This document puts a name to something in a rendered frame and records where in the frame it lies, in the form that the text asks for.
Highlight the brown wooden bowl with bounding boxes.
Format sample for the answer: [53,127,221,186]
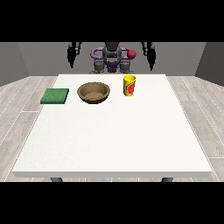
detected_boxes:
[76,81,112,105]

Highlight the yellow cup with melon print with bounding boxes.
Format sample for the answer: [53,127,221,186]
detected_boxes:
[122,74,137,97]

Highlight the green square pad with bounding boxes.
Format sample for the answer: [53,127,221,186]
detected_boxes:
[39,87,70,105]

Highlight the small red ball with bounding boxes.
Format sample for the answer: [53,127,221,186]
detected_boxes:
[127,49,137,60]

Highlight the grey robot trunk purple rings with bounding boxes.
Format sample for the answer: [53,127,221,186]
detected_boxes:
[89,42,136,75]

